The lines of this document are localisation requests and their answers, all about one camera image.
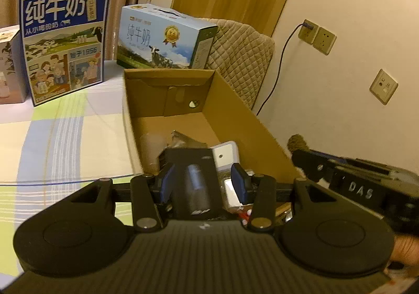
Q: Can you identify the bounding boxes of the light blue milk carton box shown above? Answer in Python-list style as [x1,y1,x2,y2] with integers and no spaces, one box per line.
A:
[117,3,218,70]

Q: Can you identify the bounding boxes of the small beige wall plate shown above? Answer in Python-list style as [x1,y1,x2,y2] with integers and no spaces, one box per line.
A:
[370,68,399,106]

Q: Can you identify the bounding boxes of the dark blue milk carton box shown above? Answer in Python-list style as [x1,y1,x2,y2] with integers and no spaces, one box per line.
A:
[19,0,112,108]

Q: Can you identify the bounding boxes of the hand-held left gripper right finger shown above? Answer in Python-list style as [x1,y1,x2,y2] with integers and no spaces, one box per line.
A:
[231,163,357,231]

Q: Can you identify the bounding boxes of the cardboard box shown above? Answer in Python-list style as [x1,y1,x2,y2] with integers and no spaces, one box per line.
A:
[122,68,307,216]

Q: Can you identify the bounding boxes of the black rectangular box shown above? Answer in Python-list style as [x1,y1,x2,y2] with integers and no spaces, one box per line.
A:
[163,148,227,220]

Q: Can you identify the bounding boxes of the translucent plastic container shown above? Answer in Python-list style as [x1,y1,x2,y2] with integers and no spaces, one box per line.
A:
[140,132,168,174]

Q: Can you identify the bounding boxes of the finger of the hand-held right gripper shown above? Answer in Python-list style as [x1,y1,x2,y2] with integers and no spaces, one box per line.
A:
[322,154,392,172]
[291,149,338,183]

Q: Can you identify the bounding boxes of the wall socket with plug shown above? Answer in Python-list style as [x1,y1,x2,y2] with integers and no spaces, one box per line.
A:
[297,19,320,45]

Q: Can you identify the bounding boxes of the empty wall socket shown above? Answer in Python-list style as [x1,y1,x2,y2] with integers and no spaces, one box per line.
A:
[312,27,338,55]

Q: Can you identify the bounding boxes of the white humidifier box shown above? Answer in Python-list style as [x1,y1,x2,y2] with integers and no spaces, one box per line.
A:
[0,25,29,105]

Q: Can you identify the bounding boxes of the dark power cable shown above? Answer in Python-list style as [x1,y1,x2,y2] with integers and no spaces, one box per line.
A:
[255,24,306,117]

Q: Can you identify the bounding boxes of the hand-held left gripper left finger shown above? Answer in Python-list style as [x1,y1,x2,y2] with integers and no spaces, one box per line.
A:
[56,163,175,232]

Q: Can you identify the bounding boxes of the chair with quilted cover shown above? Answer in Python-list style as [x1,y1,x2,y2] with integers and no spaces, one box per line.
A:
[205,19,276,110]

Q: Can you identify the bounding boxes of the person's right hand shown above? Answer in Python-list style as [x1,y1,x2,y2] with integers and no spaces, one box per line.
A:
[390,234,419,266]

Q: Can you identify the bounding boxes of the plastic white box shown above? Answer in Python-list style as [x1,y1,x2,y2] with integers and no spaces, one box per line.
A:
[212,141,241,173]

